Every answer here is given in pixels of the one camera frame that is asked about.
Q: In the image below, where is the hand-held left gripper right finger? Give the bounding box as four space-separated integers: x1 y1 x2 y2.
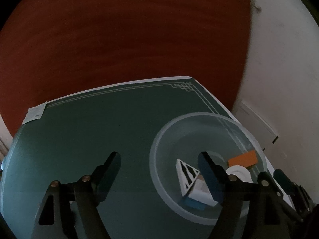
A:
198 151 310 239

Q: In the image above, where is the red quilted panel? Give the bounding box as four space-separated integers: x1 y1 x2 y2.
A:
0 0 253 140

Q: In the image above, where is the blue wooden block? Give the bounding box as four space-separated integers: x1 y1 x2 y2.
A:
185 196 207 210

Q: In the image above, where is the orange striped triangular block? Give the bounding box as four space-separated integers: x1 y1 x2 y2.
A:
228 150 258 169

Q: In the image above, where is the paper label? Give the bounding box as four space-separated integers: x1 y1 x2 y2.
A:
22 101 48 125

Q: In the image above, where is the white black striped block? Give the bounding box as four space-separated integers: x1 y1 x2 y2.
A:
176 159 201 197

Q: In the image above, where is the clear plastic bowl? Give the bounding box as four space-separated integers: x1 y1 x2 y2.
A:
149 113 267 226

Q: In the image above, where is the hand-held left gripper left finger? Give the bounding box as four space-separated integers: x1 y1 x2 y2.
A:
31 152 122 239

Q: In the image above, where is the green table mat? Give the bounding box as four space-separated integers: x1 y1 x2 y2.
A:
0 76 295 239

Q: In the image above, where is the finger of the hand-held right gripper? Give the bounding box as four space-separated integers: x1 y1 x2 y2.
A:
273 169 296 195

